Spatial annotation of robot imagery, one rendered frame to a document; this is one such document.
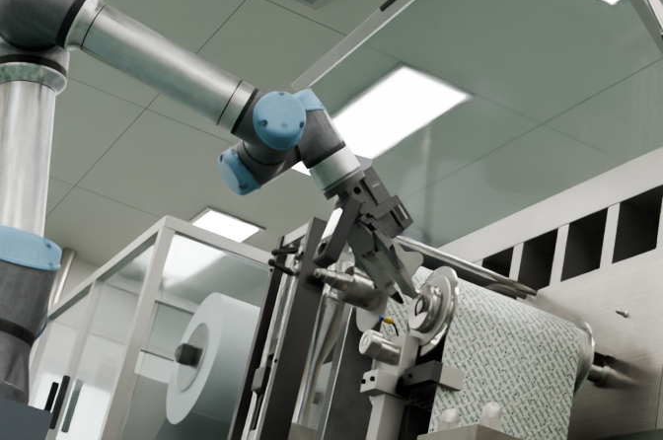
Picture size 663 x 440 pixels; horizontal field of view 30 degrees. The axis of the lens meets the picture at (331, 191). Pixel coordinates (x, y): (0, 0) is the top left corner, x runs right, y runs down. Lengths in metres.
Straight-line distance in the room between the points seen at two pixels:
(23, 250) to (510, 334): 0.77
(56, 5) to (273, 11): 2.59
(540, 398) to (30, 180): 0.83
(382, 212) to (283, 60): 2.73
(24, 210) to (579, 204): 1.06
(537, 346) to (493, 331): 0.08
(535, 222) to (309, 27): 2.04
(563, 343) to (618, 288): 0.20
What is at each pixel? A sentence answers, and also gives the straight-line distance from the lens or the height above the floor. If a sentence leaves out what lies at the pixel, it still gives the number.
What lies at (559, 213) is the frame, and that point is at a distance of 2.41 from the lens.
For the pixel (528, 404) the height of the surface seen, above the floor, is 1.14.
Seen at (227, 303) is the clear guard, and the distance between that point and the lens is 2.87.
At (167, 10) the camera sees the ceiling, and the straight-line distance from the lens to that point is 4.51.
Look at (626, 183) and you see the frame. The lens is 2.26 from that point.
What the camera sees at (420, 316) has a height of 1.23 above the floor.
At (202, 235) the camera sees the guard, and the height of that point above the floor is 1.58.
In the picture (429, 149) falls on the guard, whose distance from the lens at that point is 2.71.
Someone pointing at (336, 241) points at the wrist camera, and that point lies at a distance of 1.87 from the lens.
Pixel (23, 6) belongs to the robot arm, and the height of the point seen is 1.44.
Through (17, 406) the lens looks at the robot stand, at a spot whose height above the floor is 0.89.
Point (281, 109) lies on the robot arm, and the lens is 1.74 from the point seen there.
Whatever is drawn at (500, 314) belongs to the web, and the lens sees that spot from 1.94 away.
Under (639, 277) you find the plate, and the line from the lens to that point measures 2.11.
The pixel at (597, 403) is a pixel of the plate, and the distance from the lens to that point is 2.10.
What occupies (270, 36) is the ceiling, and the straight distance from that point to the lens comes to 4.47.
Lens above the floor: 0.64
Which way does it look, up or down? 23 degrees up
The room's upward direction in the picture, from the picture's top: 13 degrees clockwise
